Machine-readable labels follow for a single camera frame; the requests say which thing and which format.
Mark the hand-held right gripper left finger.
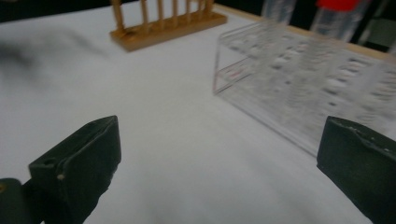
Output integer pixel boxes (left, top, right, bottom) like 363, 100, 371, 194
28, 115, 122, 224

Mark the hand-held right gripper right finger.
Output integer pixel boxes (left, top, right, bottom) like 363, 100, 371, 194
316, 116, 396, 224

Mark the clear acrylic tube rack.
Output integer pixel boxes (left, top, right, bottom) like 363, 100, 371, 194
212, 20, 396, 158

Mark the red-capped clear test tube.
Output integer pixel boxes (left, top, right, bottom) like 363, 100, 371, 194
261, 0, 297, 26
310, 0, 372, 43

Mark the wooden peg tube rack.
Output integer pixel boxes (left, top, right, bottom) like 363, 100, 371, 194
109, 0, 229, 52

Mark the white table sheet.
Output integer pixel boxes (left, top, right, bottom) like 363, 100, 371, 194
0, 0, 396, 224

